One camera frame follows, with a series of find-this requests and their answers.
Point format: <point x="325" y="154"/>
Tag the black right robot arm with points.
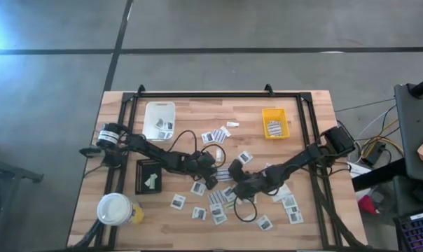
<point x="295" y="161"/>

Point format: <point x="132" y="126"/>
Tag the black power adapter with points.
<point x="372" y="154"/>

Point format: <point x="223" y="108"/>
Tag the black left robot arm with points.
<point x="155" y="154"/>

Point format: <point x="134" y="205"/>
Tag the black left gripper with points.
<point x="208" y="171"/>

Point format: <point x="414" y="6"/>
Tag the black plastic basket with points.
<point x="143" y="168"/>

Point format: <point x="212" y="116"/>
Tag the narrow white strip packet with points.
<point x="225" y="131"/>

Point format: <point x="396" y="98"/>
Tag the white plastic bin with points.
<point x="152" y="113"/>

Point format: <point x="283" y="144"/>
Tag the red object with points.
<point x="366" y="204"/>

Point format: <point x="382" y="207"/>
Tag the black floor stand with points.
<point x="12" y="170"/>

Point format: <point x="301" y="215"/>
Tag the large white gauze packet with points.
<point x="283" y="195"/>

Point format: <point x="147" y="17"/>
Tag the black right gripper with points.
<point x="246" y="185"/>

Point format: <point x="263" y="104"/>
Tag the black metal table frame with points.
<point x="215" y="94"/>

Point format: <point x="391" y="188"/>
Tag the dark grey cart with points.
<point x="414" y="122"/>

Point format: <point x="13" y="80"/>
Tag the blue striped bandage packet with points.
<point x="271" y="129"/>
<point x="215" y="197"/>
<point x="224" y="174"/>
<point x="219" y="136"/>
<point x="278" y="128"/>

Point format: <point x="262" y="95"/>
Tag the yellow plastic basket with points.
<point x="285" y="120"/>

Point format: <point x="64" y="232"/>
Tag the white paper sheet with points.
<point x="356" y="168"/>

